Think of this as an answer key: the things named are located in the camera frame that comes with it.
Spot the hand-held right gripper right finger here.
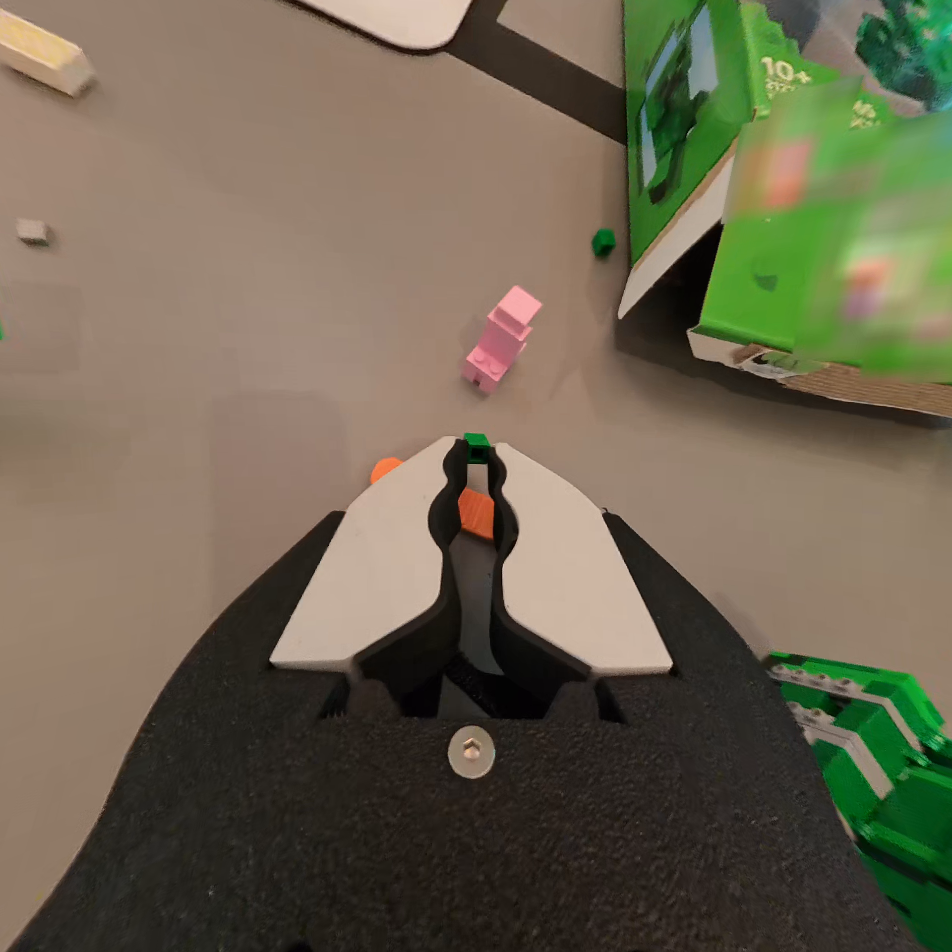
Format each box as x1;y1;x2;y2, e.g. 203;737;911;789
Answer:
487;440;676;718

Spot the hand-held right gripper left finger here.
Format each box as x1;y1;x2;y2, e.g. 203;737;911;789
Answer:
268;435;466;718

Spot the grey desk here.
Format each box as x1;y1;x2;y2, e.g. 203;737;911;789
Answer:
0;0;952;952

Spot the orange toy piece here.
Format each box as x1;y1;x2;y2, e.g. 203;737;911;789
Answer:
369;457;496;538

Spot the pink toy pig figure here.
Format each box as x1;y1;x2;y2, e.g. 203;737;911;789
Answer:
461;286;544;396

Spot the green brick build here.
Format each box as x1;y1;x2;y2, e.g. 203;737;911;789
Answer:
766;651;952;952

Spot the green cardboard toy box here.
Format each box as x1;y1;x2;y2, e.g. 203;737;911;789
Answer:
617;0;952;422

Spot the black strip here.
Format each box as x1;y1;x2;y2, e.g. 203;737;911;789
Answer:
450;0;628;147

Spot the white flat pad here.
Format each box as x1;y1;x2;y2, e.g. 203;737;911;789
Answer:
286;0;477;53

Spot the cream toy brick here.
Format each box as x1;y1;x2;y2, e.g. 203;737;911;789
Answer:
0;11;97;98

